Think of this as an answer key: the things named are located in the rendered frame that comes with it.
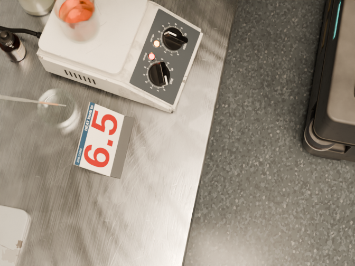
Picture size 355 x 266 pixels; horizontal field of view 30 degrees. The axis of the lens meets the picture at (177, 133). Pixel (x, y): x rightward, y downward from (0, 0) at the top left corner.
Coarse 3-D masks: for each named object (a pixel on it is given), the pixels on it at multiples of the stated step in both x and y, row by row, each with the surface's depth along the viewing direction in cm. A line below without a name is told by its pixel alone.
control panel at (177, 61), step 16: (160, 16) 91; (160, 32) 91; (192, 32) 94; (144, 48) 90; (160, 48) 91; (192, 48) 94; (144, 64) 90; (176, 64) 92; (144, 80) 90; (176, 80) 92; (160, 96) 91
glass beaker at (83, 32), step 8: (56, 0) 82; (64, 0) 84; (56, 8) 83; (96, 8) 81; (56, 16) 81; (96, 16) 84; (64, 24) 82; (72, 24) 82; (80, 24) 82; (88, 24) 83; (96, 24) 85; (64, 32) 86; (72, 32) 84; (80, 32) 84; (88, 32) 85; (96, 32) 87; (72, 40) 87; (80, 40) 86; (88, 40) 87
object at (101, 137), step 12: (96, 108) 91; (96, 120) 91; (108, 120) 92; (96, 132) 91; (108, 132) 92; (96, 144) 91; (108, 144) 92; (84, 156) 89; (96, 156) 91; (108, 156) 92; (96, 168) 90
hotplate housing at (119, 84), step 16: (144, 16) 91; (176, 16) 93; (144, 32) 90; (48, 64) 91; (64, 64) 90; (80, 64) 89; (128, 64) 89; (80, 80) 93; (96, 80) 90; (112, 80) 89; (128, 80) 89; (128, 96) 92; (144, 96) 90; (176, 96) 92
